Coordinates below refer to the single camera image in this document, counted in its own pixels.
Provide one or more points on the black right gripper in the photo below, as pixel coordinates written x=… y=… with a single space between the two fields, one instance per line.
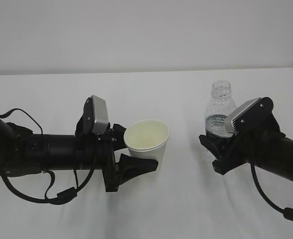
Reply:
x=232 y=152

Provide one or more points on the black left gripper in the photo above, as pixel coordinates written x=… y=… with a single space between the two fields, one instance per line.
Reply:
x=130 y=167

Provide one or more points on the white paper cup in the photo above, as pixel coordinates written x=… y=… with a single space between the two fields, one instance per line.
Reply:
x=147 y=139

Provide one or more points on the clear water bottle green label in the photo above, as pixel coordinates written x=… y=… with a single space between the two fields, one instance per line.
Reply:
x=221 y=105

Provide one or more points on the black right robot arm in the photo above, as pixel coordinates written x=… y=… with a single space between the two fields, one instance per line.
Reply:
x=270 y=151

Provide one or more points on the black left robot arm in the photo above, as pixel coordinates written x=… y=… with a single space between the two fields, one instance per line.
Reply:
x=24 y=153

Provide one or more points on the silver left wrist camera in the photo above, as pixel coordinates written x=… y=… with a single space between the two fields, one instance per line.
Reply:
x=94 y=119

